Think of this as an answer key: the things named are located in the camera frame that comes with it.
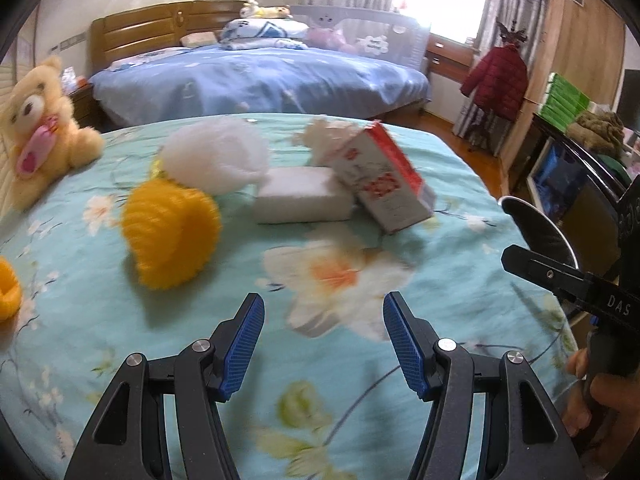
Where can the white foam block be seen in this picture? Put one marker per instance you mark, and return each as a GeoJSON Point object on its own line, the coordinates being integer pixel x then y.
{"type": "Point", "coordinates": [300, 195]}

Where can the small items on nightstand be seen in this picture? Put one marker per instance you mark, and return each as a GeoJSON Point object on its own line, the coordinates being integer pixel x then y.
{"type": "Point", "coordinates": [72, 79]}

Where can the yellow printed snack packet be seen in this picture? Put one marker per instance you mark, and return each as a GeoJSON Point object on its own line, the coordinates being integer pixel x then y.
{"type": "Point", "coordinates": [157, 170]}

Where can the pink plush toy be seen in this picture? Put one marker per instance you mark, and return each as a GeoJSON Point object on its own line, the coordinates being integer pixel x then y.
{"type": "Point", "coordinates": [327, 37]}

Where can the yellow ribbed plush ball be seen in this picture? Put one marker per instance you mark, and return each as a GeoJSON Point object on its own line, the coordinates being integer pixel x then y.
{"type": "Point", "coordinates": [170, 230]}

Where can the wooden desk with drawers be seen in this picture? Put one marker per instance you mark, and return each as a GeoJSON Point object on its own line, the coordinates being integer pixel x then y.
{"type": "Point", "coordinates": [450, 52]}

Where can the grey mesh bed guard rail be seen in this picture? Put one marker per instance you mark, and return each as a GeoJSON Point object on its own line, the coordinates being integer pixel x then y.
{"type": "Point", "coordinates": [390, 30]}

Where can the red puffer jacket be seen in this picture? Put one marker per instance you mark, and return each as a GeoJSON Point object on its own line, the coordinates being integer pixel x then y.
{"type": "Point", "coordinates": [495, 80]}

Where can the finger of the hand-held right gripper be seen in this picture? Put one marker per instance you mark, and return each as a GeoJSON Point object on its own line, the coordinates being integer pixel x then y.
{"type": "Point", "coordinates": [549, 277]}

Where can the wooden wardrobe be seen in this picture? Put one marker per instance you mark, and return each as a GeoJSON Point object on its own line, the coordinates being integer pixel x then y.
{"type": "Point", "coordinates": [575, 35]}

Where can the yellow foam fruit net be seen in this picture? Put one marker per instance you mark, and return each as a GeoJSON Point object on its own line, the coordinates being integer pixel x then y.
{"type": "Point", "coordinates": [7, 290]}

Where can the wooden headboard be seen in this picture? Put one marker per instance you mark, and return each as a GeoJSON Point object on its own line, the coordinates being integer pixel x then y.
{"type": "Point", "coordinates": [140, 25]}

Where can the black cabinet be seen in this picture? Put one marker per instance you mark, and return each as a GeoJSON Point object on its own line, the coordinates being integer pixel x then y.
{"type": "Point", "coordinates": [590, 195]}

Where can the brown furry garment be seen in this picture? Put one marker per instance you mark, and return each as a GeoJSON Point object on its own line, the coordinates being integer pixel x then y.
{"type": "Point", "coordinates": [600, 132]}

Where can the tan teddy bear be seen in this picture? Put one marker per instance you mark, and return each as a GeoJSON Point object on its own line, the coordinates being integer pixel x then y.
{"type": "Point", "coordinates": [30, 110]}

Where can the flat white printed pillow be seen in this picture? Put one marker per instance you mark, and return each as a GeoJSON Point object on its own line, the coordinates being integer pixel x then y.
{"type": "Point", "coordinates": [150, 56]}

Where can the red and white carton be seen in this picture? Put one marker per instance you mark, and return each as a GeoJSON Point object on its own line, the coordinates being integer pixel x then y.
{"type": "Point", "coordinates": [380, 180]}

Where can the teal floral bed sheet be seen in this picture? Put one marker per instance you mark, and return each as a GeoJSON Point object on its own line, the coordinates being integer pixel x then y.
{"type": "Point", "coordinates": [450, 185]}

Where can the dark coat rack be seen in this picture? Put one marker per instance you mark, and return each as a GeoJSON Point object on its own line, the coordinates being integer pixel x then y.
{"type": "Point", "coordinates": [510, 32]}

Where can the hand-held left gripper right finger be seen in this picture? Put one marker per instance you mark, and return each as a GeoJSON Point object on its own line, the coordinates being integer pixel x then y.
{"type": "Point", "coordinates": [402, 345]}

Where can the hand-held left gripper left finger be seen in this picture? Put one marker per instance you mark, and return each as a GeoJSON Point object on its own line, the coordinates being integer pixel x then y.
{"type": "Point", "coordinates": [245, 345]}

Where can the wooden nightstand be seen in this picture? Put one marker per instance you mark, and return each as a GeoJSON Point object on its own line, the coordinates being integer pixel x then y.
{"type": "Point", "coordinates": [85, 107]}

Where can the white paper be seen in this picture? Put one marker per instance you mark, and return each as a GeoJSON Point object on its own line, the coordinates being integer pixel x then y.
{"type": "Point", "coordinates": [325, 137]}

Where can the person's right hand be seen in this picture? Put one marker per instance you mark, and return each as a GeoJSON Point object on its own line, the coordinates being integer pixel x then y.
{"type": "Point", "coordinates": [610, 405]}

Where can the pink and white pillow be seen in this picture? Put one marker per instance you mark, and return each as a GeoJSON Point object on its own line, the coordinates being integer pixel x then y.
{"type": "Point", "coordinates": [200, 39]}

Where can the yellow and white plush toy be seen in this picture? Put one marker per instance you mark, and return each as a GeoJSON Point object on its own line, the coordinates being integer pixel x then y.
{"type": "Point", "coordinates": [265, 10]}

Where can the bed with blue cover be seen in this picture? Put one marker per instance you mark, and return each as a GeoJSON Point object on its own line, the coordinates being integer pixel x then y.
{"type": "Point", "coordinates": [250, 80]}

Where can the blue and white printed pillow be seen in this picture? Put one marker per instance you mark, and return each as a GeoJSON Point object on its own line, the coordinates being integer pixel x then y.
{"type": "Point", "coordinates": [260, 32]}

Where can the stack of green boxes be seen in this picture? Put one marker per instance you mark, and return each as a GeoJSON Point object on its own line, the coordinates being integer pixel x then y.
{"type": "Point", "coordinates": [565, 97]}

